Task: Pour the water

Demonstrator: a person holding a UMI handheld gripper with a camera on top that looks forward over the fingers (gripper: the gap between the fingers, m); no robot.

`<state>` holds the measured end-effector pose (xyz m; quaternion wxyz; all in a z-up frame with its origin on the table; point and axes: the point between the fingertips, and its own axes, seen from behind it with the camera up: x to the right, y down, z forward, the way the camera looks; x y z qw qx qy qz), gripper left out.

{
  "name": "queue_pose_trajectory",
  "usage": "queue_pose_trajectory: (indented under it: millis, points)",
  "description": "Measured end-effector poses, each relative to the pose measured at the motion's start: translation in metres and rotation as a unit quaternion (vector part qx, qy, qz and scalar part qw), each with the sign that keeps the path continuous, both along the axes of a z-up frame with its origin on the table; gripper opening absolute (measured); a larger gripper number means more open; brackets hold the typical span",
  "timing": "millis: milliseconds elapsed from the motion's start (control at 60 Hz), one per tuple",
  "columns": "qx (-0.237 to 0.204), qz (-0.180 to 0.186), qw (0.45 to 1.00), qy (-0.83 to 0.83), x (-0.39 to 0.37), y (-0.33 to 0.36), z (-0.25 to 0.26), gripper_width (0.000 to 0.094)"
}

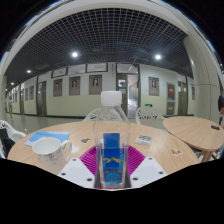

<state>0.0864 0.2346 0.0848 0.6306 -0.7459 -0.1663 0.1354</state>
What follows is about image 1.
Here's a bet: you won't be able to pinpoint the small printed card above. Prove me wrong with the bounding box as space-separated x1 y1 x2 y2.
134 134 154 146

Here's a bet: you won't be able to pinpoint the red yellow wall notice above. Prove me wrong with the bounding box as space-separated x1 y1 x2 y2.
166 101 176 116

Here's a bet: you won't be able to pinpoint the dark hallway door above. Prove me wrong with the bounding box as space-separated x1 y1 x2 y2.
177 81 188 116
36 80 48 117

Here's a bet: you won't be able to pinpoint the white ceramic mug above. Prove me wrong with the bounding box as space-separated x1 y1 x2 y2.
31 136 74 175

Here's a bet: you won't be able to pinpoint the person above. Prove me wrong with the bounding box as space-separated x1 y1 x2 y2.
217 95 224 126

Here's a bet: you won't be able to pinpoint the blue printed paper sheet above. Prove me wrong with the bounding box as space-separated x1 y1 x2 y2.
24 130 71 148

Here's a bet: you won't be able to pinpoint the clear blue-labelled water bottle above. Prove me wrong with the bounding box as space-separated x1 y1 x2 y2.
92 90 132 190

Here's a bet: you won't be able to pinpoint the framed wall portraits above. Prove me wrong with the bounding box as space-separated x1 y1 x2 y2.
23 74 160 98

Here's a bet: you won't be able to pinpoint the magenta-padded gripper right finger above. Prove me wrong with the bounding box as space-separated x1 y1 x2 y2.
127 145 169 189

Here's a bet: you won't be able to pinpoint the red wall notice board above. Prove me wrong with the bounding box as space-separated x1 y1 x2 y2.
166 83 176 101

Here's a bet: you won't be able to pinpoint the black bag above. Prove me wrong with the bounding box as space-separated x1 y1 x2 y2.
0 128 16 158

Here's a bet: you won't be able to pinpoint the white brown paper sticker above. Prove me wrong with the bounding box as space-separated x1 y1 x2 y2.
170 147 184 157

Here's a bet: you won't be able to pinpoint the white plastic lattice chair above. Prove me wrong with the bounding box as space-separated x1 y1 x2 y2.
134 106 166 129
0 119 27 159
82 107 103 122

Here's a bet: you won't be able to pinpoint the round wooden table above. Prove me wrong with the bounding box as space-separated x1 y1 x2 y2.
162 115 224 163

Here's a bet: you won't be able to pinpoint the open dark green doorway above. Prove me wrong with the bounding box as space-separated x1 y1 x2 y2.
115 73 140 118

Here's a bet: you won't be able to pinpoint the round ceiling lights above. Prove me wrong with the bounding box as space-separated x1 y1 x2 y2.
8 50 163 86

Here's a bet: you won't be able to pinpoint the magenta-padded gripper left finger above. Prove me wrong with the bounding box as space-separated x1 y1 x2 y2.
57 145 99 189

